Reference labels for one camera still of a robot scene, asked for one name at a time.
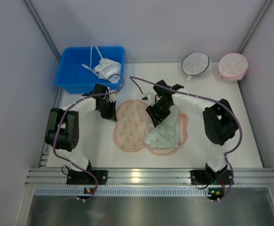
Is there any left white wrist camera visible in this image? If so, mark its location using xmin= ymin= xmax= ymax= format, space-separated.
xmin=105 ymin=90 xmax=117 ymax=102

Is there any pink floral laundry bag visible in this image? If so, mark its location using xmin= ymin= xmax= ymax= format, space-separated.
xmin=113 ymin=100 xmax=188 ymax=155

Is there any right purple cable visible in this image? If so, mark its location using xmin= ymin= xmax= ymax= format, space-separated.
xmin=129 ymin=76 xmax=243 ymax=201

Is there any white bra in bin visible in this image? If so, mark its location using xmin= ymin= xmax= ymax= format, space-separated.
xmin=82 ymin=46 xmax=121 ymax=84

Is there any blue-trimmed round mesh bag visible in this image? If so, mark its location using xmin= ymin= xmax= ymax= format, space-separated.
xmin=181 ymin=52 xmax=211 ymax=80

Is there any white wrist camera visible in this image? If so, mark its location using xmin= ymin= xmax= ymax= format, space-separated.
xmin=141 ymin=92 xmax=159 ymax=105
xmin=105 ymin=90 xmax=117 ymax=102

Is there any light green bra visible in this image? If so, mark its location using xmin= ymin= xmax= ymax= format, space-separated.
xmin=145 ymin=106 xmax=180 ymax=149

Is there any pink-trimmed round mesh bag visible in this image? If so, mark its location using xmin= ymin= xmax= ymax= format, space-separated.
xmin=218 ymin=53 xmax=249 ymax=82

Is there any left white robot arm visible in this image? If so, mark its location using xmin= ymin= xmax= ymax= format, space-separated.
xmin=45 ymin=84 xmax=118 ymax=175

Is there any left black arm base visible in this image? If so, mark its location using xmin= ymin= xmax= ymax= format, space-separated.
xmin=66 ymin=169 xmax=108 ymax=185

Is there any aluminium mounting rail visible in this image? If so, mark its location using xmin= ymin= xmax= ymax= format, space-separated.
xmin=25 ymin=168 xmax=274 ymax=187

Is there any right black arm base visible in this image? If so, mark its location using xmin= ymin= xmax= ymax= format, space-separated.
xmin=190 ymin=168 xmax=233 ymax=186

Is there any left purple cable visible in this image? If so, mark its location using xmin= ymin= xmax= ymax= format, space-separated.
xmin=53 ymin=73 xmax=125 ymax=201

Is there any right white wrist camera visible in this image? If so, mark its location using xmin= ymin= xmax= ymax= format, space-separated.
xmin=141 ymin=92 xmax=159 ymax=105

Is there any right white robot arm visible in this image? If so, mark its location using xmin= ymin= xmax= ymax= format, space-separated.
xmin=146 ymin=80 xmax=243 ymax=173

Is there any slotted grey cable duct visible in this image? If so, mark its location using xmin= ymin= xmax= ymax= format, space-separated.
xmin=33 ymin=186 xmax=224 ymax=197

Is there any purple cable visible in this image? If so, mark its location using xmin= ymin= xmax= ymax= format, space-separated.
xmin=129 ymin=76 xmax=243 ymax=201
xmin=53 ymin=73 xmax=125 ymax=201

